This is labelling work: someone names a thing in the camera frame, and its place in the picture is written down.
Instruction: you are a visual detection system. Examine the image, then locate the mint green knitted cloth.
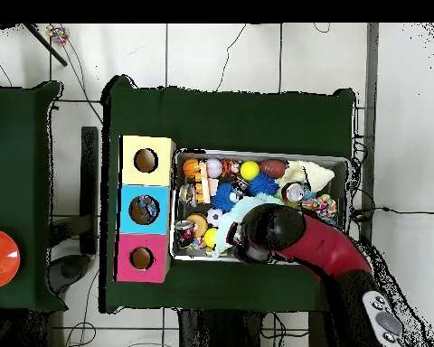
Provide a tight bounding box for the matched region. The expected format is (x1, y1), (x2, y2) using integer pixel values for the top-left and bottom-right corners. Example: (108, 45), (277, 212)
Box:
(212, 192), (287, 259)

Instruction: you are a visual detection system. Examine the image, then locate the orange toy building block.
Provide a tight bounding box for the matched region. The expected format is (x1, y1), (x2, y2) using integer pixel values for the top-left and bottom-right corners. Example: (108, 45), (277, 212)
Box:
(193, 161), (212, 205)

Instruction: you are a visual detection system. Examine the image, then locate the clear printed plastic wrapper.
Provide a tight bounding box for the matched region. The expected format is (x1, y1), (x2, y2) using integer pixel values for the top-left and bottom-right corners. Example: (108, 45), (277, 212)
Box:
(136, 196), (159, 222)

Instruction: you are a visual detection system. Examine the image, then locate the silver mesh bin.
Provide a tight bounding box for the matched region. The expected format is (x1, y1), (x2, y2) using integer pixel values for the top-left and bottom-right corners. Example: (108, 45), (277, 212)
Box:
(168, 148), (351, 267)

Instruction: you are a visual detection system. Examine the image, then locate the wooden box with three holes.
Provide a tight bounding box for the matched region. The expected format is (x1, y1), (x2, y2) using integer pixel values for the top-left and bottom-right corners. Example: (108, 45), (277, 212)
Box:
(113, 135), (177, 284)

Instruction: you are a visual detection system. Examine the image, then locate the yellow tennis ball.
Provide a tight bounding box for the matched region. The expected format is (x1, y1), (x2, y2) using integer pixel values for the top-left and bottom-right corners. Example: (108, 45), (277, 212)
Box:
(203, 227), (219, 249)

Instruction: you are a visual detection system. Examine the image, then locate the blue koosh ball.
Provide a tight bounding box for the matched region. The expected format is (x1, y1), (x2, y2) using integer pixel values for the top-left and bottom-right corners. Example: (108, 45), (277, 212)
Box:
(247, 172), (280, 197)

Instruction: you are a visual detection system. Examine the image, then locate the smooth yellow ball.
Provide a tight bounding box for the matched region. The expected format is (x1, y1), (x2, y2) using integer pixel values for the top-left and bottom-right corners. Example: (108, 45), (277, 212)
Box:
(240, 160), (261, 181)

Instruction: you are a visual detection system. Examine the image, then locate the white toy baseball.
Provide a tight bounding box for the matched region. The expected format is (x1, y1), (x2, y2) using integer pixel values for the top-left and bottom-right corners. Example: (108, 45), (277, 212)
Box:
(205, 158), (224, 180)

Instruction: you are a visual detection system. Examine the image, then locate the brown toy football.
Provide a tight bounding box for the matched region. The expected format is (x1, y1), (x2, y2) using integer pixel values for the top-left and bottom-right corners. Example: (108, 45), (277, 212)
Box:
(259, 159), (288, 179)

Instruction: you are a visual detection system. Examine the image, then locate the orange toy basketball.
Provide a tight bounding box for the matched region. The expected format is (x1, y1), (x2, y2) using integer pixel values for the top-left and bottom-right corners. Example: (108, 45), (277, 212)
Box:
(182, 157), (201, 180)

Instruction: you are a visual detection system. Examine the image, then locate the dark green tablecloth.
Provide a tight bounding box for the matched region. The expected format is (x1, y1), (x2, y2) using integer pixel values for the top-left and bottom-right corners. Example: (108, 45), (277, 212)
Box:
(0, 80), (67, 313)
(99, 74), (357, 314)

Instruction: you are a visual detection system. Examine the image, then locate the orange plastic bowl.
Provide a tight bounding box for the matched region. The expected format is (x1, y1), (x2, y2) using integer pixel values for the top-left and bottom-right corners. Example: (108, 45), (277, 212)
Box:
(0, 228), (22, 289)

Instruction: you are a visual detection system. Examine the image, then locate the black rod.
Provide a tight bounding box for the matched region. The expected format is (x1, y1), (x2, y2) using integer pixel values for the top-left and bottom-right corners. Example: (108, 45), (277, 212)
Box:
(23, 23), (69, 67)

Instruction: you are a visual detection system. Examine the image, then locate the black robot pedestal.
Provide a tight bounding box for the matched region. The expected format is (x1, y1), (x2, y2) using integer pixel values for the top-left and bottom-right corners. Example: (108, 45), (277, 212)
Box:
(176, 308), (265, 347)

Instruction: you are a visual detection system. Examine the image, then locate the black cable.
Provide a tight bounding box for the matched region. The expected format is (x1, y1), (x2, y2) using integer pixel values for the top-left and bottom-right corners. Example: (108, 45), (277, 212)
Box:
(349, 205), (434, 222)

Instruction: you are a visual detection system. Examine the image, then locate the grey floor cable cover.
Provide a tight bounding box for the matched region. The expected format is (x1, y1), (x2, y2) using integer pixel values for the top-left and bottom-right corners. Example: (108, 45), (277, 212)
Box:
(358, 23), (380, 243)

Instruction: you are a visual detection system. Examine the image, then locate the colourful rope toy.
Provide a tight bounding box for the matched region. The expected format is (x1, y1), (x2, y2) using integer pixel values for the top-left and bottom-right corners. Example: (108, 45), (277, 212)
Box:
(44, 24), (71, 46)

